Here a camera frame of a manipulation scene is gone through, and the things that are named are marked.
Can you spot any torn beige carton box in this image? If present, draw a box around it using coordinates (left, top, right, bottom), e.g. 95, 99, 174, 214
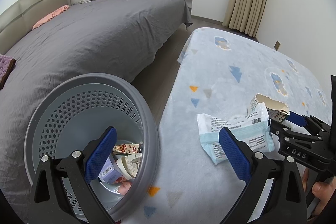
248, 94, 290, 122

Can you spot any light blue wipes packet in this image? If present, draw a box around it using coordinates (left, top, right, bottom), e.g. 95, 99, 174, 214
197, 103, 274, 165

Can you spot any purple rabbit cartoon box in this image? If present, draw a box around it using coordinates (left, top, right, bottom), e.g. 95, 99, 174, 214
98, 155, 124, 184

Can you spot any small pink trash piece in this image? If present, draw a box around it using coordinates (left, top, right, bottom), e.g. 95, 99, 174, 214
116, 178, 133, 196

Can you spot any white red paper cup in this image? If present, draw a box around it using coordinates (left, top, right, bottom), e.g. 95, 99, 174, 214
116, 153, 142, 180

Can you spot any red white snack wrapper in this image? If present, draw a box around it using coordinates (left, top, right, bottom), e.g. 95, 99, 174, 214
112, 143, 141, 155

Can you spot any grey perforated trash basket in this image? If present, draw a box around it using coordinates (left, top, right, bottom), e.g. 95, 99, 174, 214
24, 73, 159, 221

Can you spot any person's right hand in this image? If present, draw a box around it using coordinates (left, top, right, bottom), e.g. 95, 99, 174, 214
302, 168, 335, 223

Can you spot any light blue cartoon blanket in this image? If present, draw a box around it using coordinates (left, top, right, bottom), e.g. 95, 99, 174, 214
124, 28, 332, 223

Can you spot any purple fluffy blanket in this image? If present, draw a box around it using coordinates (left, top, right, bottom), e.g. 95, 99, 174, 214
0, 54, 16, 90

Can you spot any grey bed cover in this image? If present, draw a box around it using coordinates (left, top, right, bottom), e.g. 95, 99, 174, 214
1, 0, 191, 221

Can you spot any pink pillow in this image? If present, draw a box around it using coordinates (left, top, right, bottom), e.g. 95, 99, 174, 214
32, 5, 70, 30

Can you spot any beige padded headboard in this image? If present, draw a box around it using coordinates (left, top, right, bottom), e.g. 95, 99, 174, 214
0, 0, 71, 54

